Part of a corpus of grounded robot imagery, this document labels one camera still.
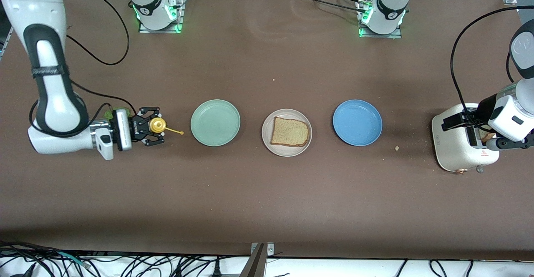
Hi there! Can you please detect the teal cable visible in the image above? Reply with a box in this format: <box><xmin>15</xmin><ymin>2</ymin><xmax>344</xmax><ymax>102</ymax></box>
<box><xmin>54</xmin><ymin>250</ymin><xmax>91</xmax><ymax>268</ymax></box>

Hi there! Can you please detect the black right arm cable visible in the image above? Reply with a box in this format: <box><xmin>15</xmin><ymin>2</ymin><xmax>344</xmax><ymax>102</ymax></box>
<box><xmin>29</xmin><ymin>0</ymin><xmax>140</xmax><ymax>138</ymax></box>

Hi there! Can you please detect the white toaster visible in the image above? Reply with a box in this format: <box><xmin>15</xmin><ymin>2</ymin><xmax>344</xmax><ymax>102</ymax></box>
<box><xmin>431</xmin><ymin>103</ymin><xmax>500</xmax><ymax>174</ymax></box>

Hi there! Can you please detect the silver metal bracket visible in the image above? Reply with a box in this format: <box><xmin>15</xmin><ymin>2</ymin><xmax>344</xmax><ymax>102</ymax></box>
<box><xmin>250</xmin><ymin>242</ymin><xmax>275</xmax><ymax>257</ymax></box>

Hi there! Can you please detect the blue plate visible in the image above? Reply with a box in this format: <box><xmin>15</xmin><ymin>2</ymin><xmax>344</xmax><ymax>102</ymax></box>
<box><xmin>332</xmin><ymin>99</ymin><xmax>383</xmax><ymax>147</ymax></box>

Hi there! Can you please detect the dark metal bar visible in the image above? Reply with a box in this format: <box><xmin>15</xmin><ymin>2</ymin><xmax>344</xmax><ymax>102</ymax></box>
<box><xmin>239</xmin><ymin>244</ymin><xmax>267</xmax><ymax>277</ymax></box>

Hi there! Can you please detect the yellow mustard squeeze bottle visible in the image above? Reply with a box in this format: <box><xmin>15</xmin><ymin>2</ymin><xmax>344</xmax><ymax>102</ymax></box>
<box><xmin>149</xmin><ymin>118</ymin><xmax>184</xmax><ymax>136</ymax></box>

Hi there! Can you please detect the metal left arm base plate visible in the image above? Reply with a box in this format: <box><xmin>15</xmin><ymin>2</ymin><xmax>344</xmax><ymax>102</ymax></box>
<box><xmin>358</xmin><ymin>0</ymin><xmax>403</xmax><ymax>39</ymax></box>

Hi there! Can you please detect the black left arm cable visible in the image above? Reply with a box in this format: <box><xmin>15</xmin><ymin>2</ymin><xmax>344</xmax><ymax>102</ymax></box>
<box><xmin>451</xmin><ymin>6</ymin><xmax>534</xmax><ymax>127</ymax></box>

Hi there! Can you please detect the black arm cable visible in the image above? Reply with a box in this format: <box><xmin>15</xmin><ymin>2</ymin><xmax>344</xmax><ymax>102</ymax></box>
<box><xmin>29</xmin><ymin>0</ymin><xmax>140</xmax><ymax>138</ymax></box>
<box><xmin>451</xmin><ymin>6</ymin><xmax>534</xmax><ymax>127</ymax></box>

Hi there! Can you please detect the beige plate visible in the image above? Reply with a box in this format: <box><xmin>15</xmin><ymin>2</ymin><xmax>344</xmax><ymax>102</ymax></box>
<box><xmin>262</xmin><ymin>108</ymin><xmax>312</xmax><ymax>157</ymax></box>

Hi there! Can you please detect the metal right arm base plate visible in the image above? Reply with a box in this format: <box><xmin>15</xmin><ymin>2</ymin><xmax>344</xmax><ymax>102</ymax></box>
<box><xmin>139</xmin><ymin>0</ymin><xmax>184</xmax><ymax>34</ymax></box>

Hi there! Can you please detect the mint green plate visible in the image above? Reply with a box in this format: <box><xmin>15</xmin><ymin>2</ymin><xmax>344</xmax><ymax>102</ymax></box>
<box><xmin>190</xmin><ymin>99</ymin><xmax>241</xmax><ymax>147</ymax></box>

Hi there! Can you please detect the green lettuce leaf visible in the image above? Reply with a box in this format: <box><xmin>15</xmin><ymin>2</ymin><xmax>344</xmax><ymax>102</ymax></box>
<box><xmin>104</xmin><ymin>107</ymin><xmax>131</xmax><ymax>120</ymax></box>

